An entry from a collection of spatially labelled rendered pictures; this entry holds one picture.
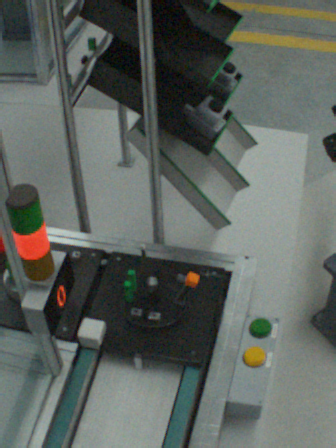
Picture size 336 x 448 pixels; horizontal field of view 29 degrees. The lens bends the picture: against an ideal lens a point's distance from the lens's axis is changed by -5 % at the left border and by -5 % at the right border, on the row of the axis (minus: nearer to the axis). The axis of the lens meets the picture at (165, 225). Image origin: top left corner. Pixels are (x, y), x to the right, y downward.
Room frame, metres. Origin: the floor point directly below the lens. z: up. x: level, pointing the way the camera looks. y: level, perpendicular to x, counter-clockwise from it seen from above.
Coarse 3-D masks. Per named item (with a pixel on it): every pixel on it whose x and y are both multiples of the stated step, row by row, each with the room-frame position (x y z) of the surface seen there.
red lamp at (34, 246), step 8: (40, 232) 0.66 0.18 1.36; (16, 240) 0.66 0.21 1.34; (24, 240) 0.65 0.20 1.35; (32, 240) 0.65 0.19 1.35; (40, 240) 0.66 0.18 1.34; (24, 248) 0.65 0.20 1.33; (32, 248) 0.65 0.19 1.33; (40, 248) 0.65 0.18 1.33; (48, 248) 0.67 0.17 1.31; (24, 256) 0.65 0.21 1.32; (32, 256) 0.65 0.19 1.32; (40, 256) 0.65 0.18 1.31
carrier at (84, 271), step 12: (72, 252) 0.97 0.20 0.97; (84, 252) 0.97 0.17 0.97; (96, 252) 0.97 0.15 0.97; (72, 264) 0.94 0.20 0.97; (84, 264) 0.94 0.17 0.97; (96, 264) 0.94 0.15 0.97; (84, 276) 0.90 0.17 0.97; (96, 276) 0.91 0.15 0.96; (72, 288) 0.87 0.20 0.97; (84, 288) 0.87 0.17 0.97; (72, 300) 0.84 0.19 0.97; (84, 300) 0.84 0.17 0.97; (72, 312) 0.81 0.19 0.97; (60, 324) 0.78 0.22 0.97; (72, 324) 0.78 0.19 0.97; (60, 336) 0.75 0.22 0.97; (72, 336) 0.75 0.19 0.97
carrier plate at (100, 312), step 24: (120, 264) 0.93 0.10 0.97; (168, 264) 0.93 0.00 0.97; (192, 264) 0.92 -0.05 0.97; (120, 288) 0.87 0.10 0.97; (192, 288) 0.86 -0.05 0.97; (216, 288) 0.86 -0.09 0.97; (96, 312) 0.81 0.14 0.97; (192, 312) 0.80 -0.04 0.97; (120, 336) 0.75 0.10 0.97; (144, 336) 0.75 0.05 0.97; (168, 336) 0.74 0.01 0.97; (192, 336) 0.74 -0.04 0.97; (168, 360) 0.69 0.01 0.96; (192, 360) 0.68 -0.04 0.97
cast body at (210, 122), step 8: (208, 96) 1.09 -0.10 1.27; (200, 104) 1.06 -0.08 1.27; (208, 104) 1.06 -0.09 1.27; (216, 104) 1.06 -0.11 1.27; (184, 112) 1.09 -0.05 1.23; (192, 112) 1.07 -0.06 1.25; (200, 112) 1.05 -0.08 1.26; (208, 112) 1.05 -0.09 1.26; (216, 112) 1.05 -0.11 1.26; (224, 112) 1.06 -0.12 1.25; (192, 120) 1.06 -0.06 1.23; (200, 120) 1.05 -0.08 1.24; (208, 120) 1.04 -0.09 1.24; (216, 120) 1.04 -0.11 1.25; (224, 120) 1.07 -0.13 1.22; (200, 128) 1.05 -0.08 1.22; (208, 128) 1.04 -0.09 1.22; (216, 128) 1.04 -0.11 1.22; (208, 136) 1.04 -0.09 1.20
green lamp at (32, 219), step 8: (8, 208) 0.66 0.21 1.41; (32, 208) 0.66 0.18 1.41; (40, 208) 0.67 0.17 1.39; (16, 216) 0.65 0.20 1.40; (24, 216) 0.65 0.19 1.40; (32, 216) 0.65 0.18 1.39; (40, 216) 0.67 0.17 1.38; (16, 224) 0.65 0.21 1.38; (24, 224) 0.65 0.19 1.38; (32, 224) 0.65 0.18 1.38; (40, 224) 0.66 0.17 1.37; (16, 232) 0.65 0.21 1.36; (24, 232) 0.65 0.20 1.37; (32, 232) 0.65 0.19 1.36
